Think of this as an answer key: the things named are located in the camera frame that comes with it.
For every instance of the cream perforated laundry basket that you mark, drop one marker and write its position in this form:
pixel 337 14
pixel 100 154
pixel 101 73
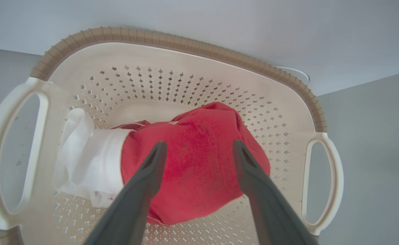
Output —
pixel 185 81

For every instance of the round white filter cover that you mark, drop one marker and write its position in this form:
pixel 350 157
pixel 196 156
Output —
pixel 299 74

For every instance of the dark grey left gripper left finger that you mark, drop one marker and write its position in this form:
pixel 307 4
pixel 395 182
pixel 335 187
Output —
pixel 131 204

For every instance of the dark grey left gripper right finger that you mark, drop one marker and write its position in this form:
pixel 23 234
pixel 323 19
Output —
pixel 270 211

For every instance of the white garment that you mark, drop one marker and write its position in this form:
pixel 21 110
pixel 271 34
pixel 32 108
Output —
pixel 90 160

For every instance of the red garment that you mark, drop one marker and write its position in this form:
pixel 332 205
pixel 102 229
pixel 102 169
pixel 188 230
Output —
pixel 199 149

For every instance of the white washing machine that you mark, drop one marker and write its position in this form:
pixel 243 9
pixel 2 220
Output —
pixel 219 23

